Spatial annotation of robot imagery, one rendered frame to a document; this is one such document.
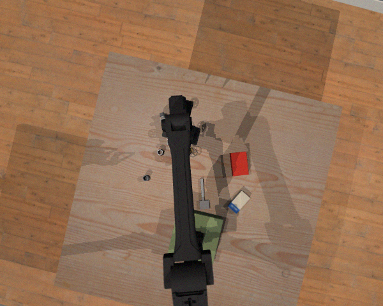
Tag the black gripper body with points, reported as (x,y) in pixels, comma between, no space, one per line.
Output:
(194,136)

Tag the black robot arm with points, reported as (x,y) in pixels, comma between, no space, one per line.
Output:
(190,275)

